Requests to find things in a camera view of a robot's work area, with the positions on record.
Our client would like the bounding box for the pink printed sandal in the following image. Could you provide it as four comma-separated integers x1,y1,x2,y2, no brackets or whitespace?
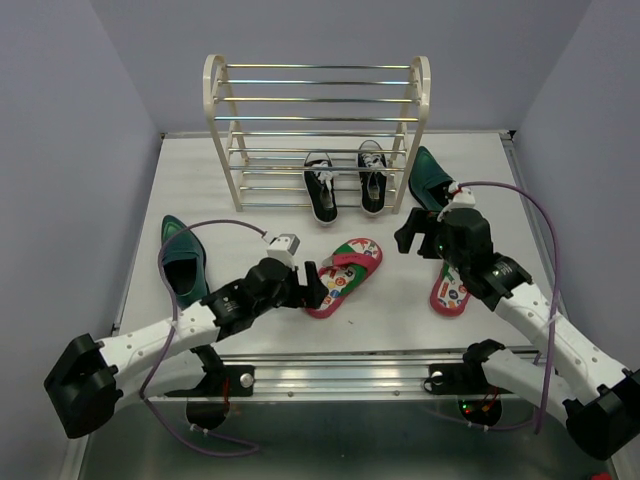
429,262,471,318
306,237,383,319

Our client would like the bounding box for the black canvas sneaker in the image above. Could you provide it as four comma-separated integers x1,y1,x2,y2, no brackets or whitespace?
357,140,388,215
303,152,338,226

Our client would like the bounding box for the cream chrome shoe rack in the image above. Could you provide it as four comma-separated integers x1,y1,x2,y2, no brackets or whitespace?
202,54,432,213

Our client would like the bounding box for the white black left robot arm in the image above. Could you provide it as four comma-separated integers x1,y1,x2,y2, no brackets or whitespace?
44,258,328,439

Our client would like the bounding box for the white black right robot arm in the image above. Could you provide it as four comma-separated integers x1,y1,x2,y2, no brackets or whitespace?
394,208,639,460

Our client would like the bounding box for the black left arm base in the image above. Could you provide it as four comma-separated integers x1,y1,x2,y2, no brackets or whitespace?
165,364,255,398

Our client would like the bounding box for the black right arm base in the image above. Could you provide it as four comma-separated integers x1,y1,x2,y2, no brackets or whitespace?
423,362,495,395

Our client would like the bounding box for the green loafer right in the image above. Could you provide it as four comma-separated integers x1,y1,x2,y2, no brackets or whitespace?
408,146,453,212

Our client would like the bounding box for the green loafer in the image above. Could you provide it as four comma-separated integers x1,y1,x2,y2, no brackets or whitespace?
408,146,453,212
160,215,210,310

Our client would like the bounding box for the green loafer left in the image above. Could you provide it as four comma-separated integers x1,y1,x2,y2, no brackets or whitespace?
160,215,210,310

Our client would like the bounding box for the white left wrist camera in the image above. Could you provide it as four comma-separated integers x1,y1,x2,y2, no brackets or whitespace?
267,234,300,270

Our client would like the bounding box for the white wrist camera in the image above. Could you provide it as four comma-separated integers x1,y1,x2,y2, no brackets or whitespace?
267,234,300,270
446,182,476,211

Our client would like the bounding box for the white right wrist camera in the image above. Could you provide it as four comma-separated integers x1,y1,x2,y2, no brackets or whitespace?
446,182,476,211

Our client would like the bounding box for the aluminium mounting rail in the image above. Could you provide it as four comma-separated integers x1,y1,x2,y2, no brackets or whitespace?
149,355,551,401

